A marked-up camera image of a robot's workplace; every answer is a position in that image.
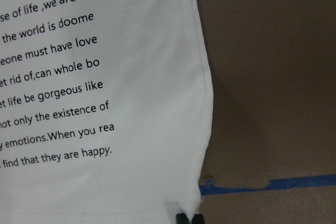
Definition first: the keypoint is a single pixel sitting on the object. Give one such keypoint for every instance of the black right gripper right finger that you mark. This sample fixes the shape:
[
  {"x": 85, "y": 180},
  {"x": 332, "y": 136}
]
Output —
[{"x": 198, "y": 219}]

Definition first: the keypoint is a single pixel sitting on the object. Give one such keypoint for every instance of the white long-sleeve printed shirt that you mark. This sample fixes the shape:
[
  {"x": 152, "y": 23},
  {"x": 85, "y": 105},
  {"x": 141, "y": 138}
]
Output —
[{"x": 106, "y": 110}]

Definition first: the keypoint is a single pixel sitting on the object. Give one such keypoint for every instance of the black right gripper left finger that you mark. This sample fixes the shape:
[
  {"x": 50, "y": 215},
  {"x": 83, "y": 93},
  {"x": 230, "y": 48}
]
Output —
[{"x": 181, "y": 218}]

